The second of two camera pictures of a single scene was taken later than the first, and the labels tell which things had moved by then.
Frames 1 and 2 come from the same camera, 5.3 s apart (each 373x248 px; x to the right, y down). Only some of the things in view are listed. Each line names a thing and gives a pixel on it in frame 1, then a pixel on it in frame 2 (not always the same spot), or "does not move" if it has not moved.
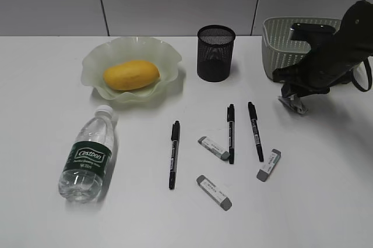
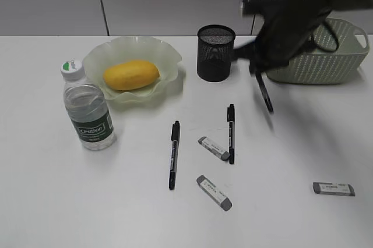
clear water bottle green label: [81, 178] -> [88, 106]
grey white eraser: [270, 163] -> [333, 188]
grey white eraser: [213, 147] does not move
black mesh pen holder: [215, 52] does not move
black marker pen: [231, 119] does not move
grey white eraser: [225, 202] does not move
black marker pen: [175, 134] does not move
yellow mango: [131, 75] does not move
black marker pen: [253, 117] -> [264, 91]
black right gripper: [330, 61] -> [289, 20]
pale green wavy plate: [98, 56] does not move
